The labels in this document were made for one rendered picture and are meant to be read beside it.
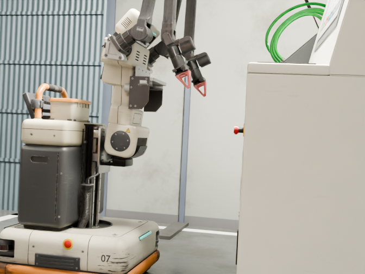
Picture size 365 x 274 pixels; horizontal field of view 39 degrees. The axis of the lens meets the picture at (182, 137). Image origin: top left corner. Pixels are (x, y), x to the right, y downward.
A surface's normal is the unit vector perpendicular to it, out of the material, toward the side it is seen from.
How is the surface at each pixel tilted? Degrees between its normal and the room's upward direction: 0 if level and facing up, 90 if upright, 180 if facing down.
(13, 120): 90
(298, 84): 90
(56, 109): 92
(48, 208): 90
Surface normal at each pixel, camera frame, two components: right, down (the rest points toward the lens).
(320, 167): -0.12, 0.00
